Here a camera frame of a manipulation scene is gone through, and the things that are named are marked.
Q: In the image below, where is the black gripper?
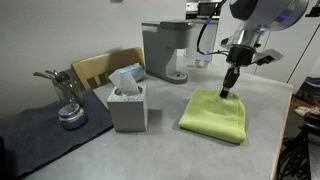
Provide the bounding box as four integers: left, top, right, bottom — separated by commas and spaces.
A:
220, 46, 255, 98

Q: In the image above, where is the yellow towel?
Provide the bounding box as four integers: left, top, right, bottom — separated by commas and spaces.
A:
178, 89, 246, 144

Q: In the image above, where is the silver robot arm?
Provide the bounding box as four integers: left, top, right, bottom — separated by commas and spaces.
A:
220, 0, 309, 98

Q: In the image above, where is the white cabinet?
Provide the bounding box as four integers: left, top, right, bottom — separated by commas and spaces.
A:
186, 19, 218, 61

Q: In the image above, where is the microwave oven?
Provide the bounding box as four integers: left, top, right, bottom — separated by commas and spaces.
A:
197, 0, 222, 18

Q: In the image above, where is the grey coffee machine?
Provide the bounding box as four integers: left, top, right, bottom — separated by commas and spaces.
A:
142, 20, 193, 84

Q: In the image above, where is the blue face mask box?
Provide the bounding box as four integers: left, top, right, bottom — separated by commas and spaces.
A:
119, 63, 144, 82

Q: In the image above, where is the white tissue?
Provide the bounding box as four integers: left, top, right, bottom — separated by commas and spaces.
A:
109, 70, 140, 95

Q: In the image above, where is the grey tissue box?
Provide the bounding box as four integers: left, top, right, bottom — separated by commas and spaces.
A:
107, 84, 148, 132

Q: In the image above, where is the wooden chair back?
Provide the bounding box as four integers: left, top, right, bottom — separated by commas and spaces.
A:
71, 47, 145, 90

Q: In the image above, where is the dark blue cloth mat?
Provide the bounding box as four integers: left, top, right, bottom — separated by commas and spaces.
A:
0, 90, 113, 179

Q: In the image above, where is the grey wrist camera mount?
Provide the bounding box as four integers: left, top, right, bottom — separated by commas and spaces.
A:
219, 37, 284, 66

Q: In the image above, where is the black cables bundle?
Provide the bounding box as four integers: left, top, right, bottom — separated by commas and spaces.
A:
277, 126, 313, 180

